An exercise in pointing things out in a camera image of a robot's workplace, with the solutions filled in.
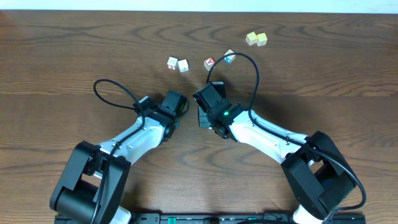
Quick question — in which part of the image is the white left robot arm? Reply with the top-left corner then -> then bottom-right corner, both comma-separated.
50,106 -> 178,223

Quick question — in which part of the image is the yellow wooden block left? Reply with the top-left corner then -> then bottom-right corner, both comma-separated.
246,32 -> 258,45

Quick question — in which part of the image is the wooden block blue X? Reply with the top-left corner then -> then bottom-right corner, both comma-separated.
223,49 -> 236,64

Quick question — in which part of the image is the wooden block red A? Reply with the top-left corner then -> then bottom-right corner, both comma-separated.
204,57 -> 215,71

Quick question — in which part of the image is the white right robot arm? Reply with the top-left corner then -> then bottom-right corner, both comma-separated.
195,97 -> 363,223

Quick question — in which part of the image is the yellow wooden block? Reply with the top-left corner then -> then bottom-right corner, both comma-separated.
246,32 -> 258,45
256,32 -> 268,47

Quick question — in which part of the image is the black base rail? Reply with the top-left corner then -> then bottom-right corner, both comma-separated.
54,211 -> 367,224

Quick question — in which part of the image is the wooden block red 3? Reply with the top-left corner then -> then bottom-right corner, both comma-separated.
167,57 -> 178,70

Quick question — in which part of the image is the yellow wooden block right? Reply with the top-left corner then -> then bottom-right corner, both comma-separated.
256,32 -> 268,47

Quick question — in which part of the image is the wooden block blue T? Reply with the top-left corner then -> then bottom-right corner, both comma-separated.
177,59 -> 189,72

